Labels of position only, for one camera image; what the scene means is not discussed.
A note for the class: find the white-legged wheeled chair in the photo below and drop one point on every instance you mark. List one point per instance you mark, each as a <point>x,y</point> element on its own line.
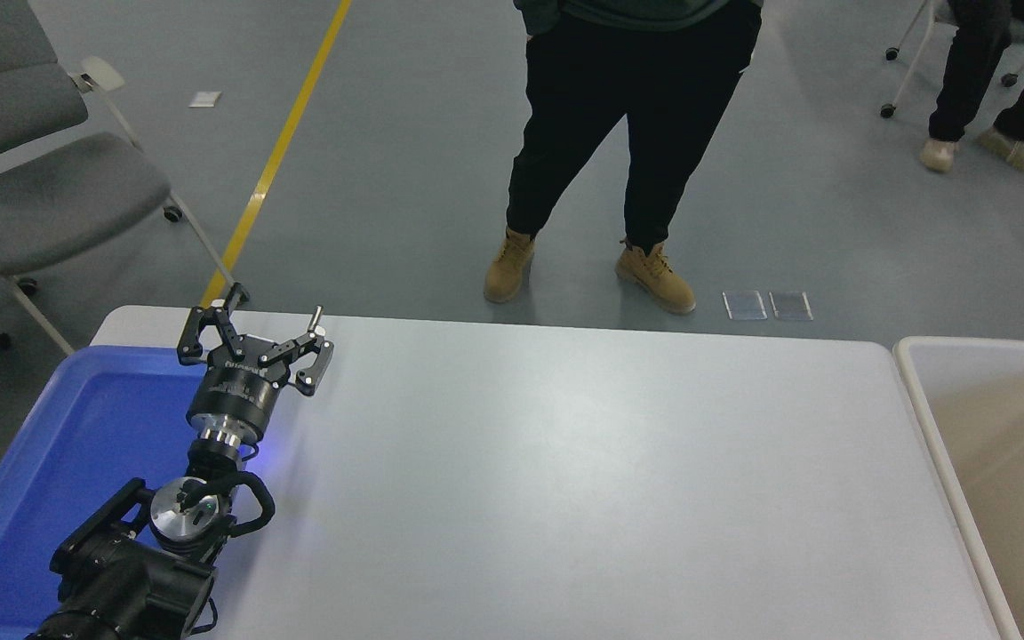
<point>908,62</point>

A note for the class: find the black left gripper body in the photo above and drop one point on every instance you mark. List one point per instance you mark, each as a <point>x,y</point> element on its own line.
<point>236,396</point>

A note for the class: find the large pale bin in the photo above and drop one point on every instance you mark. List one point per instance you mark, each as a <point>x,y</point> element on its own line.
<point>1010,444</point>

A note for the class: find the grey office chair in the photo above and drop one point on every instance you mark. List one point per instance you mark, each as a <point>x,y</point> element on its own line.
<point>50,196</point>

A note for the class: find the blue plastic tray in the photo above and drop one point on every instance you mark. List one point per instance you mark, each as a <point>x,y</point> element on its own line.
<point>76,444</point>

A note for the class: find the standing person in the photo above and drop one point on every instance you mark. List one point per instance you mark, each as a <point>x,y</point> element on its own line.
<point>636,89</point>

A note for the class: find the clear floor plate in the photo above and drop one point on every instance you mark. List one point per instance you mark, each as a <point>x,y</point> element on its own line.
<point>790,306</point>
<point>745,306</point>

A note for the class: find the seated person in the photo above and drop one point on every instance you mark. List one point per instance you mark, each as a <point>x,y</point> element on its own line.
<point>965,71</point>

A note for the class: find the white paper scrap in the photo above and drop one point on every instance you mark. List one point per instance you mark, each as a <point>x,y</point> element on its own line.
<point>205,98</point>

